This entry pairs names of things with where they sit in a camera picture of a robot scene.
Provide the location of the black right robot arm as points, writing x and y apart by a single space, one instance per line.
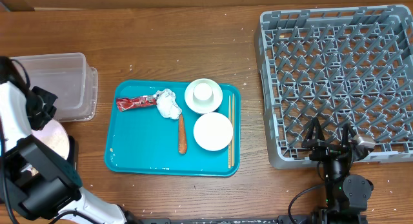
346 194

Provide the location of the white cup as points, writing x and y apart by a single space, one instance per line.
203 92

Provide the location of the small white plate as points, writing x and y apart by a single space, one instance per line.
213 131

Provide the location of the white tissue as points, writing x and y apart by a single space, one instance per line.
166 104

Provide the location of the large white plate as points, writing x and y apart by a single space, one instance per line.
55 137

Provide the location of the red snack wrapper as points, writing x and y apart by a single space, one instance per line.
124 103

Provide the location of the clear plastic storage bin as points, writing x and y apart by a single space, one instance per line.
70 78

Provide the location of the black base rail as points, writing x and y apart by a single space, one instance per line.
282 219

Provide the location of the wooden chopstick right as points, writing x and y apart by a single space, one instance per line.
233 125

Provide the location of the grey dishwasher rack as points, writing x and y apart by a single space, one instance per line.
343 66

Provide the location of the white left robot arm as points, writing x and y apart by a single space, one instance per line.
36 182

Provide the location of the wooden chopstick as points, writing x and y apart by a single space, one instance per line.
233 125
229 153

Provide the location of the teal plastic tray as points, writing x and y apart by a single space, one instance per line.
142 141

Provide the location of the white saucer bowl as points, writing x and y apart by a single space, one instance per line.
203 107

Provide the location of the wooden chopstick left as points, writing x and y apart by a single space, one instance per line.
229 153

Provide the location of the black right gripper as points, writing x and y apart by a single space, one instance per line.
324 149

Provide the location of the black waste tray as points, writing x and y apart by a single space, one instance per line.
73 152

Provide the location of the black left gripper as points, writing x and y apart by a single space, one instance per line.
47 97

